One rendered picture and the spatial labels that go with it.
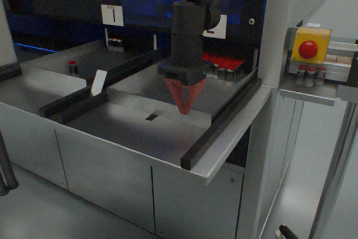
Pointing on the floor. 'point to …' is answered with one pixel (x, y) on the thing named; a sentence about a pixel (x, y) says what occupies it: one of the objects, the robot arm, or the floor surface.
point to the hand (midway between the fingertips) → (184, 109)
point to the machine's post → (283, 13)
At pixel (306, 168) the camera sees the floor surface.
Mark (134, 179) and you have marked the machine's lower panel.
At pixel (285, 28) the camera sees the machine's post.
